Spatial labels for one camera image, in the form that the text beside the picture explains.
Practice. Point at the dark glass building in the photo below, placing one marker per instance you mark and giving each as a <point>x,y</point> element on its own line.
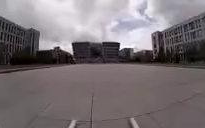
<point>95,50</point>

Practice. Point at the grey concrete slab plaza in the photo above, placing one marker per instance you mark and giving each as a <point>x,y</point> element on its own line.
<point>100,90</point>

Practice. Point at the distant pale buildings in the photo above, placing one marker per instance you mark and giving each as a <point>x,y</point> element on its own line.
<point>136,54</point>

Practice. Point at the low brown building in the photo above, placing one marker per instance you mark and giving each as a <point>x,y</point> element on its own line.
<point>55,56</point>

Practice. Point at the robot's own part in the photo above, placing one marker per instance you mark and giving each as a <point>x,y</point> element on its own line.
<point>134,122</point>
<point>72,124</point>

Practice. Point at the row of trees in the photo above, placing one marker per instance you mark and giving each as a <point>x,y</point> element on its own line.
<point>190,53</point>
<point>13,57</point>

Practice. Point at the dark raised ground strip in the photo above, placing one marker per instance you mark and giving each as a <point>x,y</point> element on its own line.
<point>13,69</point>

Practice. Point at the pale building with dark windows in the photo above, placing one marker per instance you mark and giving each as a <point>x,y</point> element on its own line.
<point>186,35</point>

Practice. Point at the pale building with end block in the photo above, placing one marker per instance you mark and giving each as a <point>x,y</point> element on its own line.
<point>10,35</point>

